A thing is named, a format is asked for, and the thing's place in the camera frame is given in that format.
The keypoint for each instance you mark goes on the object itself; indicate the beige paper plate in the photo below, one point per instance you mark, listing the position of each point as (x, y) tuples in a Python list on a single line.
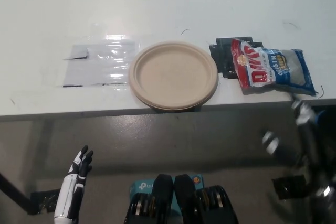
[(173, 75)]

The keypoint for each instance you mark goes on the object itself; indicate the black table leg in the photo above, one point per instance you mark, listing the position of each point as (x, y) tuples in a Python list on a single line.
[(315, 185), (15, 195)]

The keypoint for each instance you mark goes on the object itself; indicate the red blue sunflower seed bag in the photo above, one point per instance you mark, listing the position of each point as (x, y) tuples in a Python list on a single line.
[(273, 69)]

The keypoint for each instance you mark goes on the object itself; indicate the black tape patch on table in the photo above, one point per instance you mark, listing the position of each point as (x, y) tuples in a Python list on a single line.
[(223, 56)]

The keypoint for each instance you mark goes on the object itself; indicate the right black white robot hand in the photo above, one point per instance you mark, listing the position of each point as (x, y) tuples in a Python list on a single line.
[(311, 142)]

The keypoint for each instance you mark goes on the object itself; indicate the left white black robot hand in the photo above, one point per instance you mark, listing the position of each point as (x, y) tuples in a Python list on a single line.
[(71, 190)]

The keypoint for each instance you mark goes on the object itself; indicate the clear plastic sheet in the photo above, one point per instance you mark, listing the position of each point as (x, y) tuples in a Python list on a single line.
[(99, 64)]

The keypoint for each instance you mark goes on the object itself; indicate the black and blue object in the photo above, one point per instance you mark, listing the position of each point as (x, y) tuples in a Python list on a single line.
[(321, 117)]

